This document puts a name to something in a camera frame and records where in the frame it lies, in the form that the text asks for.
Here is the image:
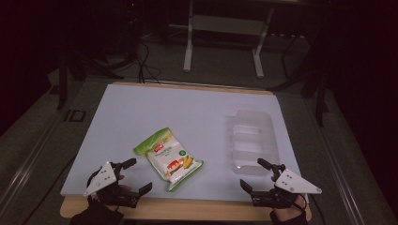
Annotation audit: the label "white metal desk frame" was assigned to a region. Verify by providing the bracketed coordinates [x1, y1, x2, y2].
[182, 0, 276, 80]

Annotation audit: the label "white table sheet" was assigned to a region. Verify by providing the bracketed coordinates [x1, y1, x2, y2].
[60, 83, 310, 204]

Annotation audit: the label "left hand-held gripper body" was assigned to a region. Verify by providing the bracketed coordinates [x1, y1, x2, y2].
[83, 160, 141, 209]

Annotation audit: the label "black cables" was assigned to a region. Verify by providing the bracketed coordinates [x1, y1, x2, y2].
[135, 38, 162, 84]

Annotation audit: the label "clear plastic tray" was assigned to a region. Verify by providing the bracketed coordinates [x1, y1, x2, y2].
[225, 109, 281, 176]

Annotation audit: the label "black stand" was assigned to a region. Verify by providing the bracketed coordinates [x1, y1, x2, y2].
[50, 31, 125, 111]
[267, 27, 331, 128]

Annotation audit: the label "person's left hand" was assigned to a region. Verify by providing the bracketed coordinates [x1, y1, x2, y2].
[95, 174, 139, 207]

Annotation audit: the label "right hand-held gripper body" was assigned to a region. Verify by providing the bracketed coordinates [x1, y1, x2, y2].
[250, 163, 323, 210]

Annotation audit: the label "black floor socket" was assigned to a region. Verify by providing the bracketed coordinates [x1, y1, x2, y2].
[64, 109, 87, 123]

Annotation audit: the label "green and white snack packet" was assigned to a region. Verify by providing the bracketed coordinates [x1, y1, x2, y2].
[132, 127, 205, 192]

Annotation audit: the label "person's right hand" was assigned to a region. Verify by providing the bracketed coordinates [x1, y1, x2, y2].
[269, 175, 308, 223]

